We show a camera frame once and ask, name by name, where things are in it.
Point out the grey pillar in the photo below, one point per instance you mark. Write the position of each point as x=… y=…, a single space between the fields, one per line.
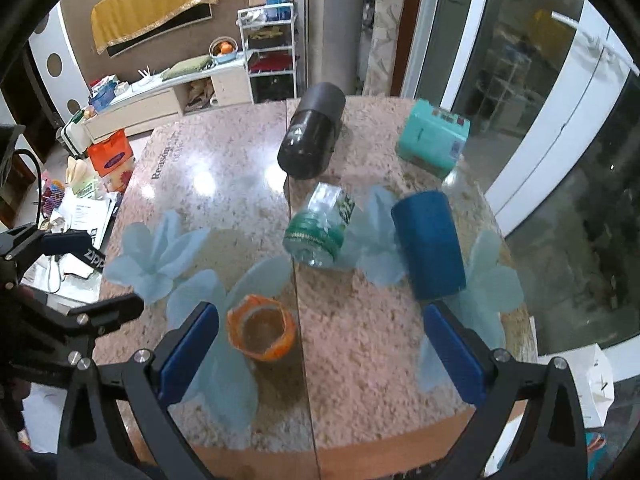
x=340 y=25

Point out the white suitcase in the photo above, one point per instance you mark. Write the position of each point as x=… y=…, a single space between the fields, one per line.
x=72 y=136

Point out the low white cabinet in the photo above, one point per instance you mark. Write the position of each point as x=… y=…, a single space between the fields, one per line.
x=165 y=97

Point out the white shelf rack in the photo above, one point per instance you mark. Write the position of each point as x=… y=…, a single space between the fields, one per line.
x=267 y=50

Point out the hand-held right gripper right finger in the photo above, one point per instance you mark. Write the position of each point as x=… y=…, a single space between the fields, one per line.
x=452 y=355

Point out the clear plastic bottle green label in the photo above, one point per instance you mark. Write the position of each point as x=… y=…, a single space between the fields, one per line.
x=320 y=227

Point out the blue cylindrical cup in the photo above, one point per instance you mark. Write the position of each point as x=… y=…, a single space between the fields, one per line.
x=430 y=245

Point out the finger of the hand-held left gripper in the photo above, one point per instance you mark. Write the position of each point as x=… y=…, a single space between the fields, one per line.
x=107 y=310
x=67 y=243

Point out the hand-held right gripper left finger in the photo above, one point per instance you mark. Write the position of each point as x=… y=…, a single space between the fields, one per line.
x=190 y=350

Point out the yellow cloth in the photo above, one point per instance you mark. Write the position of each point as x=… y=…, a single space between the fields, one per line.
x=155 y=5

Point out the green cushion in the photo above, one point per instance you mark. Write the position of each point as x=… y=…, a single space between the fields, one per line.
x=187 y=67

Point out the black cylindrical flask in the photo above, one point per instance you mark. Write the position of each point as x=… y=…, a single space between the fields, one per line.
x=311 y=130

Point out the orange plastic bag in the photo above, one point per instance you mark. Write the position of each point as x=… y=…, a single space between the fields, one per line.
x=112 y=159

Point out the orange tape roll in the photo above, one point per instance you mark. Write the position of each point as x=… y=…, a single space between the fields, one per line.
x=260 y=329

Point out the pile of papers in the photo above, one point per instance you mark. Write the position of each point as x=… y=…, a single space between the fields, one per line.
x=82 y=217

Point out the white paper bag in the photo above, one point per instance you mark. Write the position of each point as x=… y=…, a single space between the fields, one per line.
x=595 y=385

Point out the teal box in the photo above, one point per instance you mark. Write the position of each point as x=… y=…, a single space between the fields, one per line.
x=432 y=137

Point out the bowl of oranges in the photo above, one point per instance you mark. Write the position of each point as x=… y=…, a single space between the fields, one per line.
x=223 y=48

